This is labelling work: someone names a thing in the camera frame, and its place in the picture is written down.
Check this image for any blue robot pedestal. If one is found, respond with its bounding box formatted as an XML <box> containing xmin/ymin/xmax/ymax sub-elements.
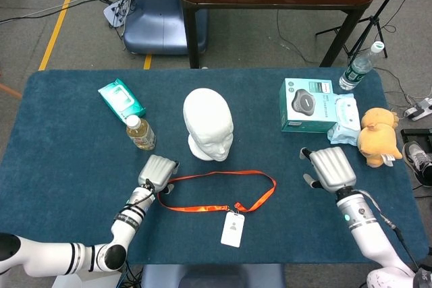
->
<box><xmin>123</xmin><ymin>0</ymin><xmax>209</xmax><ymax>55</ymax></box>

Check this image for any blue felt table cover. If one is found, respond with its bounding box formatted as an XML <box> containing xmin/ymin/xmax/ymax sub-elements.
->
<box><xmin>0</xmin><ymin>67</ymin><xmax>429</xmax><ymax>265</ymax></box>

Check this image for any clear water bottle green label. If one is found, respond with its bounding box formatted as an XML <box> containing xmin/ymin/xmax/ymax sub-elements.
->
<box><xmin>338</xmin><ymin>40</ymin><xmax>386</xmax><ymax>91</ymax></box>

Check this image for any white socket board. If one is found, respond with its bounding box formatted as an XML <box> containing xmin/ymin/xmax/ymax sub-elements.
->
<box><xmin>103</xmin><ymin>0</ymin><xmax>134</xmax><ymax>28</ymax></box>

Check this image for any black tripod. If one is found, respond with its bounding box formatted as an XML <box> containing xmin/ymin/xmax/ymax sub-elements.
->
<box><xmin>315</xmin><ymin>0</ymin><xmax>418</xmax><ymax>66</ymax></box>

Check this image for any teal Philips speaker box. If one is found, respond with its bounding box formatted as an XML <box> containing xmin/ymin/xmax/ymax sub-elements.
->
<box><xmin>278</xmin><ymin>78</ymin><xmax>338</xmax><ymax>134</ymax></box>

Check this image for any white power strip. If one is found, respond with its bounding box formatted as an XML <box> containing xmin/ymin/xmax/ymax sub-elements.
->
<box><xmin>404</xmin><ymin>97</ymin><xmax>432</xmax><ymax>121</ymax></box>

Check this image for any black foot pedal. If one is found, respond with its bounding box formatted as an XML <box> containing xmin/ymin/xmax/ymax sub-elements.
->
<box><xmin>400</xmin><ymin>128</ymin><xmax>432</xmax><ymax>144</ymax></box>

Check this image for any tea bottle with floral label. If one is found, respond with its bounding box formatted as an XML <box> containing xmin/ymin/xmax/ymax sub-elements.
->
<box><xmin>126</xmin><ymin>114</ymin><xmax>157</xmax><ymax>151</ymax></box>

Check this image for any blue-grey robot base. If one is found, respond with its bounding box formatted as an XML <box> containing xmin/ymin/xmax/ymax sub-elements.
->
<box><xmin>140</xmin><ymin>263</ymin><xmax>286</xmax><ymax>288</ymax></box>

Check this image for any white foam mannequin head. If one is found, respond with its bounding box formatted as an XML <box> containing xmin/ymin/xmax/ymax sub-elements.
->
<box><xmin>182</xmin><ymin>88</ymin><xmax>235</xmax><ymax>163</ymax></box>

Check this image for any white carton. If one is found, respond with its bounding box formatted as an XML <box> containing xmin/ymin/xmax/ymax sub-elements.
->
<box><xmin>52</xmin><ymin>269</ymin><xmax>122</xmax><ymax>288</ymax></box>

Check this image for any brown wooden stick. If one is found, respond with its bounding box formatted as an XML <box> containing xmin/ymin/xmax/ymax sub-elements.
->
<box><xmin>0</xmin><ymin>82</ymin><xmax>23</xmax><ymax>100</ymax></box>

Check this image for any light blue wet wipes pack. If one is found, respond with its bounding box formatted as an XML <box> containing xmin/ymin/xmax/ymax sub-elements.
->
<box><xmin>326</xmin><ymin>93</ymin><xmax>362</xmax><ymax>146</ymax></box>

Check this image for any green wet wipes pack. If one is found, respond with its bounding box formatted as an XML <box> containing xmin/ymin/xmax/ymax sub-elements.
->
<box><xmin>97</xmin><ymin>78</ymin><xmax>147</xmax><ymax>123</ymax></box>

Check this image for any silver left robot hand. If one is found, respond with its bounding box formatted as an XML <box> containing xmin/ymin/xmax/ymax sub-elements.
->
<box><xmin>137</xmin><ymin>154</ymin><xmax>180</xmax><ymax>195</ymax></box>

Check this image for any black and grey sneaker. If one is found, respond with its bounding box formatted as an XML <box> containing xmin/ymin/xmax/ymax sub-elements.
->
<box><xmin>402</xmin><ymin>141</ymin><xmax>432</xmax><ymax>188</ymax></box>

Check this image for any yellow plush toy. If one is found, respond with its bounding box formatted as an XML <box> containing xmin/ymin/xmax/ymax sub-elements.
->
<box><xmin>356</xmin><ymin>107</ymin><xmax>404</xmax><ymax>169</ymax></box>

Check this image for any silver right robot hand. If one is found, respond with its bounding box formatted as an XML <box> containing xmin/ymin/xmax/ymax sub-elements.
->
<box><xmin>298</xmin><ymin>146</ymin><xmax>358</xmax><ymax>192</ymax></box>

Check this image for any orange lanyard with badge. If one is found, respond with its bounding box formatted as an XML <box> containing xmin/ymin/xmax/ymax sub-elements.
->
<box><xmin>157</xmin><ymin>169</ymin><xmax>277</xmax><ymax>248</ymax></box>

